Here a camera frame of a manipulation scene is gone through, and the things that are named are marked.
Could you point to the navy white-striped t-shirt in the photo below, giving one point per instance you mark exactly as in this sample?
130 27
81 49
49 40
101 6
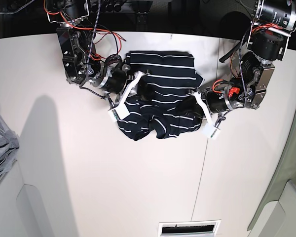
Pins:
173 77

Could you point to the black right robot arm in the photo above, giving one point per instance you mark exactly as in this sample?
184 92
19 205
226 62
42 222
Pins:
78 22

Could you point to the white left side panel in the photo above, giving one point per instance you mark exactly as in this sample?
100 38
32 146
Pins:
22 212

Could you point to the black round stool base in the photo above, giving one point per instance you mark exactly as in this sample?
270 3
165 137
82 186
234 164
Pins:
233 25

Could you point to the white slotted vent tray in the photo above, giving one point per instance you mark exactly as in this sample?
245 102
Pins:
189 229

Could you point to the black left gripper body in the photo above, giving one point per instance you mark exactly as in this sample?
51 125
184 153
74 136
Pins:
223 97

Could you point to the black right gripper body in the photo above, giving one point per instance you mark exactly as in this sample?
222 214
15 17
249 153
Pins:
111 79

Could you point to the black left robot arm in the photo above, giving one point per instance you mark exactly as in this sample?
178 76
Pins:
264 42

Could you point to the green-grey side panel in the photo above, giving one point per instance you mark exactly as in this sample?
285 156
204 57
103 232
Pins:
276 213

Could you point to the grey cloth pile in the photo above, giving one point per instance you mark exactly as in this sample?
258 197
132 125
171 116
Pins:
9 146

